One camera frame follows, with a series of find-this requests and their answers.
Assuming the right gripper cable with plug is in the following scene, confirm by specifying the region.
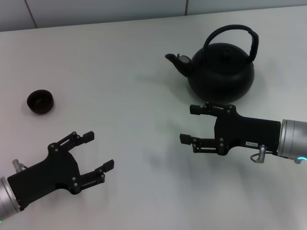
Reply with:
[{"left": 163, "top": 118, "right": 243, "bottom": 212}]
[{"left": 250, "top": 144, "right": 267, "bottom": 164}]

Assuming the gripper cable with plug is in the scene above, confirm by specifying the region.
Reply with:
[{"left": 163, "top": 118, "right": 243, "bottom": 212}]
[
  {"left": 12, "top": 158, "right": 29, "bottom": 173},
  {"left": 250, "top": 144, "right": 267, "bottom": 164}
]

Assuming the black round teapot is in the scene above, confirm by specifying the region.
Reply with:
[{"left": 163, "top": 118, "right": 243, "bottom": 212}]
[{"left": 165, "top": 24, "right": 260, "bottom": 104}]

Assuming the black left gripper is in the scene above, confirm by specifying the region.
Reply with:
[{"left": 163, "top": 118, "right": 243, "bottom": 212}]
[{"left": 7, "top": 130, "right": 115, "bottom": 209}]

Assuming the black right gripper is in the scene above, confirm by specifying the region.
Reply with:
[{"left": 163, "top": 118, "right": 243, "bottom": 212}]
[{"left": 179, "top": 101, "right": 282, "bottom": 155}]

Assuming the black teacup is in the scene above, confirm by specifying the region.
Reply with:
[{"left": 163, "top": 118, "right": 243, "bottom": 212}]
[{"left": 26, "top": 89, "right": 55, "bottom": 115}]

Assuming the left gripper cable with plug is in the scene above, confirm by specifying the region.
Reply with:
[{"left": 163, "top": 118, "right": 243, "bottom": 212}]
[{"left": 12, "top": 158, "right": 29, "bottom": 173}]

